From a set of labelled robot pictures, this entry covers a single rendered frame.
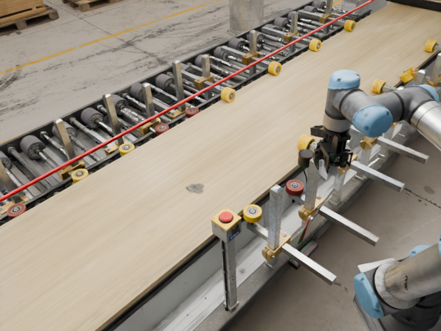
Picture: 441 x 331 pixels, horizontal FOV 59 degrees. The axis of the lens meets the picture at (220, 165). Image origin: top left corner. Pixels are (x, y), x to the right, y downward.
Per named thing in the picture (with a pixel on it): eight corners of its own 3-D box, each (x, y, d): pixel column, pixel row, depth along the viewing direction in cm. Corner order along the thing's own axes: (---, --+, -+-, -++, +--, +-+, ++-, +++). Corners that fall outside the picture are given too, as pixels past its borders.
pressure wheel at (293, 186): (305, 201, 184) (307, 183, 176) (294, 210, 180) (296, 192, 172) (291, 193, 188) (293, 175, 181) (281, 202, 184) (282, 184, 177)
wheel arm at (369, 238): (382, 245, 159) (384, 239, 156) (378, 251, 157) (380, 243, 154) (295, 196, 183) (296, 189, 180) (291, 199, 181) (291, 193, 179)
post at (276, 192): (277, 266, 170) (283, 186, 138) (272, 270, 168) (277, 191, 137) (271, 261, 171) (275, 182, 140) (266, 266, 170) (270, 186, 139)
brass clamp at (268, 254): (291, 244, 167) (292, 236, 163) (272, 264, 160) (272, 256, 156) (279, 236, 170) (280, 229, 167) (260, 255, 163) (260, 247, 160)
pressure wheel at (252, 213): (260, 220, 176) (260, 202, 169) (262, 234, 170) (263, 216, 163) (242, 221, 176) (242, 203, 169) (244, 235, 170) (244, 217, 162)
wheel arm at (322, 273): (335, 282, 152) (336, 275, 149) (331, 287, 150) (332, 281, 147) (251, 224, 176) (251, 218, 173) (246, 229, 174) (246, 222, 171)
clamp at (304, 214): (323, 206, 177) (325, 198, 174) (306, 222, 170) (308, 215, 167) (314, 200, 181) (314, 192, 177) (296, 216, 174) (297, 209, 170)
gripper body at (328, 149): (325, 173, 109) (331, 138, 102) (314, 154, 116) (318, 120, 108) (350, 168, 110) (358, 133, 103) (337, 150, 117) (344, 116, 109)
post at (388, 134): (385, 161, 224) (407, 87, 192) (382, 163, 222) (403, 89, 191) (379, 158, 225) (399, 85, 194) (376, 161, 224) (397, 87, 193)
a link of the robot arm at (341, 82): (341, 85, 92) (323, 70, 98) (335, 124, 99) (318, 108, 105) (370, 79, 93) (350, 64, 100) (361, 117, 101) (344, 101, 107)
